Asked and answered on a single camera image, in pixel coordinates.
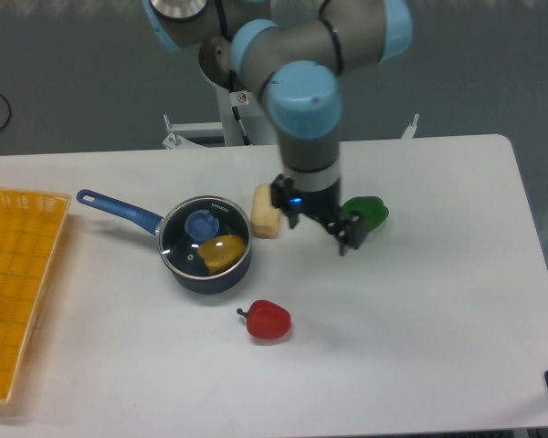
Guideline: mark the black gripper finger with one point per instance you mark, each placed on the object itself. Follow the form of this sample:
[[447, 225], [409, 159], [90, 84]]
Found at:
[[348, 229], [284, 198]]

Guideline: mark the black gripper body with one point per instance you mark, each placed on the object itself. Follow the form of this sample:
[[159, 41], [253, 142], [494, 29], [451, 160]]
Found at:
[[322, 205]]

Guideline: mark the glass lid blue knob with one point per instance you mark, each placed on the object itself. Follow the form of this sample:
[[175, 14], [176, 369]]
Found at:
[[193, 222]]

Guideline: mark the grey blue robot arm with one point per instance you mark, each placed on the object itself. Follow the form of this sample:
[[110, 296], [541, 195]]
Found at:
[[293, 73]]

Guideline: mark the green bell pepper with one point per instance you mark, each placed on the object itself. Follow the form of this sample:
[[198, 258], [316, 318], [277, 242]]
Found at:
[[372, 209]]

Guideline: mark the beige bread loaf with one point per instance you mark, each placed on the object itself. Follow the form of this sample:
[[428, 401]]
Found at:
[[264, 218]]

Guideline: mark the yellow bell pepper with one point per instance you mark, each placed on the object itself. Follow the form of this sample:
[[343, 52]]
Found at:
[[221, 252]]

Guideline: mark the red bell pepper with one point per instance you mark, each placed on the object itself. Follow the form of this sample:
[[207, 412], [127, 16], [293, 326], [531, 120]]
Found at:
[[266, 320]]

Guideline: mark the dark blue saucepan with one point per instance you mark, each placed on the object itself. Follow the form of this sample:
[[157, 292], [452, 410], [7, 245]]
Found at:
[[152, 223]]

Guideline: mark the yellow plastic basket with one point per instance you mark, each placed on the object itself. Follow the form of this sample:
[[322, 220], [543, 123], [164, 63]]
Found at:
[[31, 223]]

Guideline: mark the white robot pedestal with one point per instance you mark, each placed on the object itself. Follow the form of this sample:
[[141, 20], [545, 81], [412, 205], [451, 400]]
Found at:
[[237, 114]]

